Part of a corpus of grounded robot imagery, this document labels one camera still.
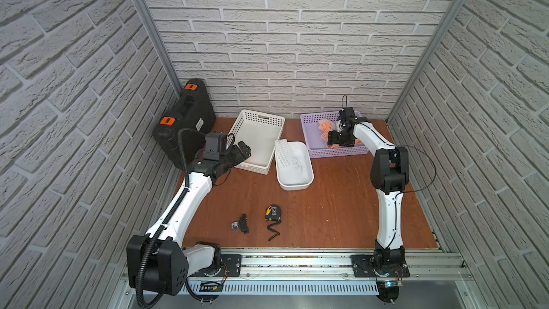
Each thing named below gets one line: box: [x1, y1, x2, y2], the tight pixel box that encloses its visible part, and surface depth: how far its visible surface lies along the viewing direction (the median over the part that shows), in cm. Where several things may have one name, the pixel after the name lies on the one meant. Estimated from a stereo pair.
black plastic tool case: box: [152, 77, 216, 169], surface depth 93 cm
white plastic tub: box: [277, 141, 315, 191], surface depth 99 cm
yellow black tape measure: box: [265, 204, 283, 229], surface depth 85 cm
